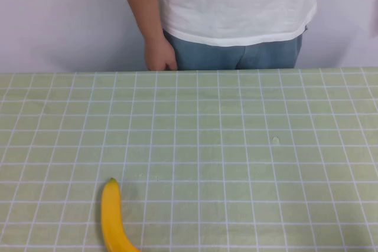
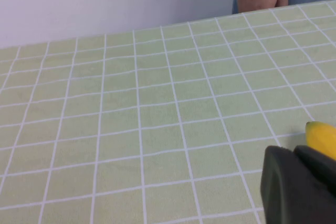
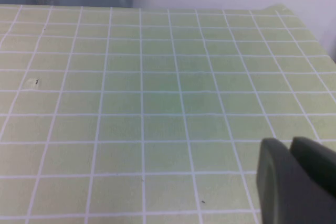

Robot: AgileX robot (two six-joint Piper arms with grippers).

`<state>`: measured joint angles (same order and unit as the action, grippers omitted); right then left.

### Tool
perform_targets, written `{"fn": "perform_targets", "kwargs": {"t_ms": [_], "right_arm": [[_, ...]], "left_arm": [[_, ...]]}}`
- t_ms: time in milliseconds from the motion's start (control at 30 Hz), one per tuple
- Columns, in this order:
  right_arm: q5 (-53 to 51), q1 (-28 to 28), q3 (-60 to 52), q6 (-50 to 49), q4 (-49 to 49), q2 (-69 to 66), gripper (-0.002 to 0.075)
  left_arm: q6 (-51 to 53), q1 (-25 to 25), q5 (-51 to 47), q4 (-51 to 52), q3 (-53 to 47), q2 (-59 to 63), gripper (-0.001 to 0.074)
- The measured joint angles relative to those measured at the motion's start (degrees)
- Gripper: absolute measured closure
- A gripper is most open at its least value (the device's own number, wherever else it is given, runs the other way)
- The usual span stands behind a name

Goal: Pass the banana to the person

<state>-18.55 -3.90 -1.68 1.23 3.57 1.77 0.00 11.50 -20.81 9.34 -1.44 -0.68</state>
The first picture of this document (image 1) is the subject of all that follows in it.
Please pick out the person's right hand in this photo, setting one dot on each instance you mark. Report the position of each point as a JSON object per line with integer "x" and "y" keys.
{"x": 158, "y": 54}

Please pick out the yellow banana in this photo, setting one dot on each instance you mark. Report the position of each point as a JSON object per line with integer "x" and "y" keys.
{"x": 110, "y": 213}

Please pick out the person's right forearm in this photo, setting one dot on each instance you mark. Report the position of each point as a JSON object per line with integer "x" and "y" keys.
{"x": 138, "y": 1}

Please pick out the blue jeans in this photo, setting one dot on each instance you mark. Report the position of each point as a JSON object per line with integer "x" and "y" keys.
{"x": 212, "y": 57}

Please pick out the white t-shirt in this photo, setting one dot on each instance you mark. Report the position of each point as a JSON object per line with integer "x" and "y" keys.
{"x": 236, "y": 1}

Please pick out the green checked tablecloth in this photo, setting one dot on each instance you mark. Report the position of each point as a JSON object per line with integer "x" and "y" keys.
{"x": 206, "y": 160}

